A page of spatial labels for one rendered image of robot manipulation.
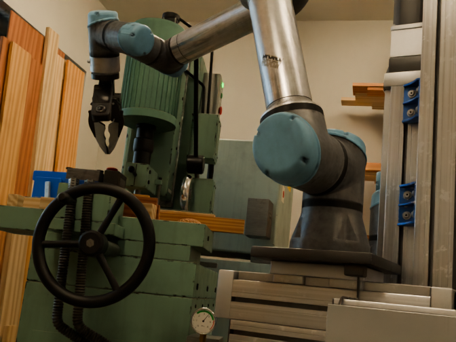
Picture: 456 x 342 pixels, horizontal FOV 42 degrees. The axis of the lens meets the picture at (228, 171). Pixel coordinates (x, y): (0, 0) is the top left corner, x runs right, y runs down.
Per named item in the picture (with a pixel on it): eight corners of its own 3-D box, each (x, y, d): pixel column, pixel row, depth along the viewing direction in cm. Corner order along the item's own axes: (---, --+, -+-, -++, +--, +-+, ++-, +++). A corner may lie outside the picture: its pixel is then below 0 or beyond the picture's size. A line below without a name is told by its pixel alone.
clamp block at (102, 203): (51, 217, 149) (56, 181, 151) (69, 224, 162) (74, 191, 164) (108, 222, 147) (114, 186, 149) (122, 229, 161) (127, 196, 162)
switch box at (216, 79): (198, 115, 207) (203, 72, 210) (202, 123, 217) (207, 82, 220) (216, 117, 207) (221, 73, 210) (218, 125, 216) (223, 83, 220)
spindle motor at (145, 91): (109, 115, 172) (124, 14, 178) (125, 131, 189) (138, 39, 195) (169, 119, 170) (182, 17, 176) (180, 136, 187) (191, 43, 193)
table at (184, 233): (-40, 220, 151) (-35, 197, 152) (13, 233, 180) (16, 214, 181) (199, 243, 145) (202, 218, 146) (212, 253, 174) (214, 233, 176)
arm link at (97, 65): (118, 58, 149) (85, 58, 148) (119, 77, 150) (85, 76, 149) (121, 53, 156) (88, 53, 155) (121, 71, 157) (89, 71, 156)
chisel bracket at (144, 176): (121, 191, 171) (125, 161, 172) (132, 199, 184) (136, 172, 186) (146, 193, 170) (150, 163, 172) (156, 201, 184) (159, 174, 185)
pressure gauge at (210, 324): (187, 340, 143) (191, 306, 145) (190, 340, 147) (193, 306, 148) (214, 344, 142) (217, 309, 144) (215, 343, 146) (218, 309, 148)
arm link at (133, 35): (169, 36, 146) (141, 32, 153) (137, 17, 137) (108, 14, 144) (159, 67, 146) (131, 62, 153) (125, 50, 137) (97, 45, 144)
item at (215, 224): (39, 214, 175) (41, 201, 176) (41, 215, 177) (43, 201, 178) (243, 233, 169) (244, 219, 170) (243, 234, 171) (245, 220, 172)
